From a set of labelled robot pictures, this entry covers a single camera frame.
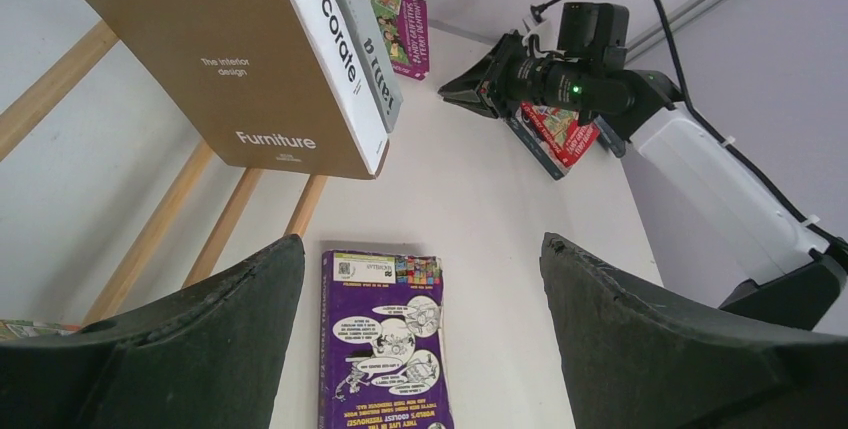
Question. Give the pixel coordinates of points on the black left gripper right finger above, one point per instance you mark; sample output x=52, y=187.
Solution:
x=636, y=355

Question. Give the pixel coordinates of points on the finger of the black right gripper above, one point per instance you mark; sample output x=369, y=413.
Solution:
x=481, y=89

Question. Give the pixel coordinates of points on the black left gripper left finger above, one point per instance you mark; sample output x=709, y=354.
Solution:
x=207, y=356

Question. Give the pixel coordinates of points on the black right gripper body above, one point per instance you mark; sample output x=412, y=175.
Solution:
x=583, y=73

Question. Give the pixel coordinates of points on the red Treehouse book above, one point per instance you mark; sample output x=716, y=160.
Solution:
x=561, y=137

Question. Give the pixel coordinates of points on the purple Treehouse book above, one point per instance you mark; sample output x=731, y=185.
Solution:
x=404, y=29

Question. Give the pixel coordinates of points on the purple white cartoon book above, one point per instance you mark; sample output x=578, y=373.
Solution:
x=381, y=349

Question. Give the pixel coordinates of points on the grey ianra book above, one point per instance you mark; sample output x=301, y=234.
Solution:
x=368, y=40

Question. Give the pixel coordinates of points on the orange Treehouse book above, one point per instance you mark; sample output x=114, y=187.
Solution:
x=21, y=329

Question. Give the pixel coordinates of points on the brown white Decorate book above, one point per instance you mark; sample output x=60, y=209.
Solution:
x=271, y=84

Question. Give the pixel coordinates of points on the wooden book rack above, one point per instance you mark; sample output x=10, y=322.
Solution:
x=34, y=104

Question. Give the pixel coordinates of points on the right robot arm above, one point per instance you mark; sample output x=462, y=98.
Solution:
x=729, y=187

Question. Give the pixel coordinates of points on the dark floral book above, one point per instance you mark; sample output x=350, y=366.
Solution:
x=538, y=148

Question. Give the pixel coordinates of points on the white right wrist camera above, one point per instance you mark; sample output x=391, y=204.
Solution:
x=538, y=37

